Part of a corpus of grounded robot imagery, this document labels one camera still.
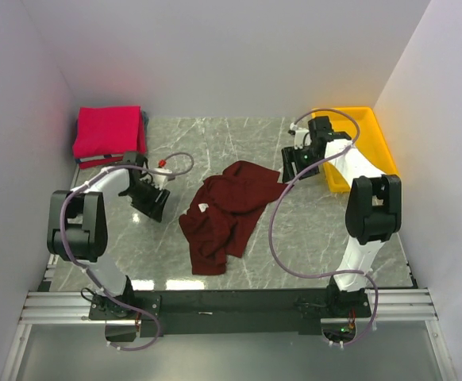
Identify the yellow plastic tray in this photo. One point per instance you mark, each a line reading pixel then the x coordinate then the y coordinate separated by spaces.
pixel 371 143

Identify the folded red striped t-shirt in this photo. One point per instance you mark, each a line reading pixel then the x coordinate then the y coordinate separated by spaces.
pixel 96 160

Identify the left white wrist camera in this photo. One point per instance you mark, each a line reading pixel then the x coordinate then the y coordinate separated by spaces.
pixel 161 175

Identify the dark red t-shirt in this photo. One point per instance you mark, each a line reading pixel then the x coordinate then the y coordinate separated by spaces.
pixel 224 212

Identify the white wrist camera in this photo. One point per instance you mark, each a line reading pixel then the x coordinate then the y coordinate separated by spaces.
pixel 301 136
pixel 161 175

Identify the aluminium rail frame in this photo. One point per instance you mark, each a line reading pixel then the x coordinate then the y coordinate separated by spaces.
pixel 55 341

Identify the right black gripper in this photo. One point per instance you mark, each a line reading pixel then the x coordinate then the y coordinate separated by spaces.
pixel 290 155

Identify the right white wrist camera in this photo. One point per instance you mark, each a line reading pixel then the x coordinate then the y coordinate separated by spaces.
pixel 301 136

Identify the folded pink t-shirt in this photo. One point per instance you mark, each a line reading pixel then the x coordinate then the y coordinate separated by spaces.
pixel 108 114

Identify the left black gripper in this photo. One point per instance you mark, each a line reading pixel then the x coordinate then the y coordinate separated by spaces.
pixel 153 209

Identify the black base beam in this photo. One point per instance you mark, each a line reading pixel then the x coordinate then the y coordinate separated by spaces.
pixel 243 311

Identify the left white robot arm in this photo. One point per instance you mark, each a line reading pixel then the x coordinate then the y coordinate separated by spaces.
pixel 77 226

